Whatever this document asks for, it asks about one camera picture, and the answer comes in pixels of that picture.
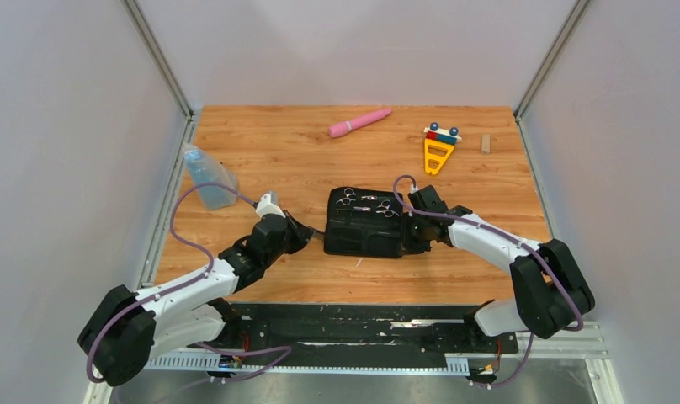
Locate silver thinning scissors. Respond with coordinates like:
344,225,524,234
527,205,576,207
353,199,400,218

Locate black zip tool case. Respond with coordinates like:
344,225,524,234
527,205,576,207
323,186,403,258

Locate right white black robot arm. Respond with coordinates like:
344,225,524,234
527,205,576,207
405,186,596,352

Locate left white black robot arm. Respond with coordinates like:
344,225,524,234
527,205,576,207
77,193,317,387

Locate colourful toy block bar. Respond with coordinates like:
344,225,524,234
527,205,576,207
423,122,462,146

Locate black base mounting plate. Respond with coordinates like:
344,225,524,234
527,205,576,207
209,302,518,369

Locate small wooden block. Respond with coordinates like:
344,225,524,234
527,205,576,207
481,134,491,155

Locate pink cylindrical wand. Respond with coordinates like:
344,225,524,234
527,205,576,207
328,108,392,138

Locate yellow triangular toy frame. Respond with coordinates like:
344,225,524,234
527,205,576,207
423,138,455,175

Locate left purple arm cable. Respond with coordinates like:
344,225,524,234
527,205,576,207
85,183,294,404

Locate aluminium front rail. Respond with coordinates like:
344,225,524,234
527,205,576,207
83,313,625,404

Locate left aluminium corner post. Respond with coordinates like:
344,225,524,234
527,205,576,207
120,0,198,121

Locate aluminium corner post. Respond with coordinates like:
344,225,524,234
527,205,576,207
513,0,592,122
120,0,198,121

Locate right aluminium corner post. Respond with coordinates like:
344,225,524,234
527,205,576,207
513,0,592,122

